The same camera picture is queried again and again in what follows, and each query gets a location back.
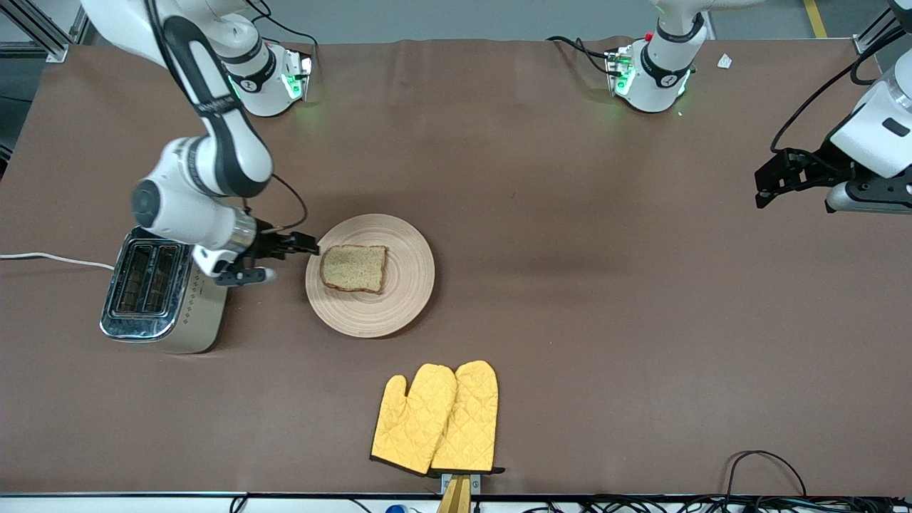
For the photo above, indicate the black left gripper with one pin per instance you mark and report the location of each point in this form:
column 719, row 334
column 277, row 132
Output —
column 814, row 165

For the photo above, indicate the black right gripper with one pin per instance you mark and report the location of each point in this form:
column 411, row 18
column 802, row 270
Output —
column 271, row 246

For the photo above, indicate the brown toast slice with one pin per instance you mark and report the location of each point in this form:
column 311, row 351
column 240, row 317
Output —
column 353, row 268

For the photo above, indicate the round wooden plate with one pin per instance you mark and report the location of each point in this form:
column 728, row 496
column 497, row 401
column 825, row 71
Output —
column 370, row 313

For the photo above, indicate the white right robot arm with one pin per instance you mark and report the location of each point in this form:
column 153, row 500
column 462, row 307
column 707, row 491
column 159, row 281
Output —
column 185, row 206

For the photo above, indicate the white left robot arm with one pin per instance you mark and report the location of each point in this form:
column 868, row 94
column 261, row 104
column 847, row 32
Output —
column 659, row 78

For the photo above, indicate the small white paper scrap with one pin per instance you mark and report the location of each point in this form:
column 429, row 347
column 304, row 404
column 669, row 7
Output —
column 724, row 61

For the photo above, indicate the chrome and cream toaster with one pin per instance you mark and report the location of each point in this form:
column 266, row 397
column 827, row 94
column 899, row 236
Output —
column 142, row 285

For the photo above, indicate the yellow quilted oven mitt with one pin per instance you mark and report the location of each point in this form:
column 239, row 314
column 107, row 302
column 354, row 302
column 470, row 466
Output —
column 413, row 420
column 474, row 420

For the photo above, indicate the brown table cover mat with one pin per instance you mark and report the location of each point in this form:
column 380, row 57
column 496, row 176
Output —
column 570, row 320

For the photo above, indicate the wooden stick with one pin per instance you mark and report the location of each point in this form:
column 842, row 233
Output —
column 456, row 499

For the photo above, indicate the aluminium frame profile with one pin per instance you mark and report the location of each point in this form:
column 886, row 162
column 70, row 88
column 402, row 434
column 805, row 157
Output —
column 866, row 39
column 43, row 48

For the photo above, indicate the grey metal bracket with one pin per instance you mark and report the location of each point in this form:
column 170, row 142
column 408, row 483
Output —
column 475, row 484

